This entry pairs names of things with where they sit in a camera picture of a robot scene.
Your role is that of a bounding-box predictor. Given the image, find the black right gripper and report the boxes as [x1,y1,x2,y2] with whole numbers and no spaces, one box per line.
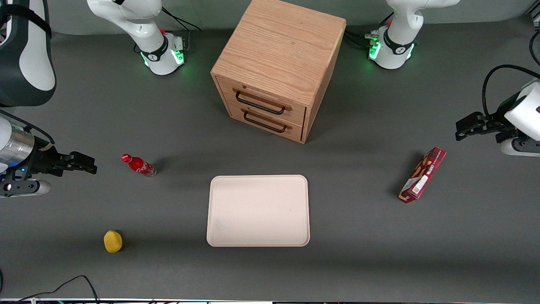
[23,144,98,177]

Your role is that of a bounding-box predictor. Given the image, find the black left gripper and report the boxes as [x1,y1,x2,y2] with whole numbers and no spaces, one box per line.
[455,91,528,144]

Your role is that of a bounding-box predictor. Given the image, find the red coke bottle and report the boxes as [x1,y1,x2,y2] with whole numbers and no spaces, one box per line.
[121,154,157,178]

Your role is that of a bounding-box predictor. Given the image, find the beige plastic tray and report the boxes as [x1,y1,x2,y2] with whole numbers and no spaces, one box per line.
[206,175,311,247]

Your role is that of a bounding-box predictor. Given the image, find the red snack box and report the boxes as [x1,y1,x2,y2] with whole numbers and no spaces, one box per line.
[398,147,447,204]

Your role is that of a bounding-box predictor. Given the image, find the yellow toy fruit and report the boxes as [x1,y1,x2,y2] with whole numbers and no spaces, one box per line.
[104,230,123,254]

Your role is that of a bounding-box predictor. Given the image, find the wooden drawer front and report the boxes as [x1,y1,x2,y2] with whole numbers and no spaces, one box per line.
[216,77,307,127]
[228,103,305,142]

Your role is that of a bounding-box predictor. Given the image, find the wooden drawer cabinet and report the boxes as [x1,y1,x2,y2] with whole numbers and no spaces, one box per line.
[211,0,347,144]

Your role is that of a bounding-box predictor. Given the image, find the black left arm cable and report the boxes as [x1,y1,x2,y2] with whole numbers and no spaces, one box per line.
[482,65,540,119]

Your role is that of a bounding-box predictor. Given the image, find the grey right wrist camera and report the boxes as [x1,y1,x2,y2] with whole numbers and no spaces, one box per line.
[0,179,51,198]

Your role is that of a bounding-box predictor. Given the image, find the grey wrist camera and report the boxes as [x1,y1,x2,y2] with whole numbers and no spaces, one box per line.
[501,137,540,158]
[0,179,51,198]

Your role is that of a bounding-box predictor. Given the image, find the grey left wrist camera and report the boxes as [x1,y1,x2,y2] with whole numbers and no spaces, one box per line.
[501,137,540,158]

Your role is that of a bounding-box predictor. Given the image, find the black cable at table corner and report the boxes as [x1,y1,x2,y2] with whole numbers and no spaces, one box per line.
[529,30,540,66]

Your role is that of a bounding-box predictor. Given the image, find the black cable looping onto table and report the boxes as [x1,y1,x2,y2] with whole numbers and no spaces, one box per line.
[0,275,100,304]

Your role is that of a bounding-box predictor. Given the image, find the black left arm base cables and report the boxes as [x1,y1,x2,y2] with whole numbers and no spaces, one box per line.
[344,23,382,48]

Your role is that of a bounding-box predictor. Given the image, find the black velcro cable strap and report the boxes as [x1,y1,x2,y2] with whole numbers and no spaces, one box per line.
[1,3,52,39]

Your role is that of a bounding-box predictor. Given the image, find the black right arm base cable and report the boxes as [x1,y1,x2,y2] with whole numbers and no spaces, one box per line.
[160,8,202,33]

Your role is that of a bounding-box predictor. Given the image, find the black metal drawer handle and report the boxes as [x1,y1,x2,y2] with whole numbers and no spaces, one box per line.
[243,111,288,133]
[235,91,286,115]

